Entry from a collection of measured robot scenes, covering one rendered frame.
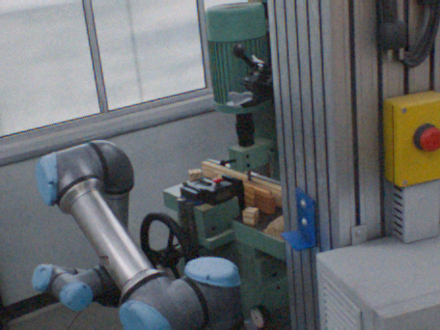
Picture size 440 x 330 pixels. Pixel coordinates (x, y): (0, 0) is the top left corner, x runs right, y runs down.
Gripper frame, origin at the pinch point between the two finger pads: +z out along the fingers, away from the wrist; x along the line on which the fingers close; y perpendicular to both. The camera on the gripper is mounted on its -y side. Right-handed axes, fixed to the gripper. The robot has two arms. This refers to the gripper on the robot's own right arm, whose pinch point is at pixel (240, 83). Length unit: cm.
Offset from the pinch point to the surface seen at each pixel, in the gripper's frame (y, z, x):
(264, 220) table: -29.3, -5.9, 28.2
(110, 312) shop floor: -99, 124, 86
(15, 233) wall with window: -47, 151, 75
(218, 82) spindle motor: -2.2, 12.6, 0.0
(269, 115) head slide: -23.9, 9.9, -2.7
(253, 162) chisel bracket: -27.0, 8.8, 12.9
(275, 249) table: -27.6, -17.0, 35.1
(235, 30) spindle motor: 7.3, 5.5, -12.6
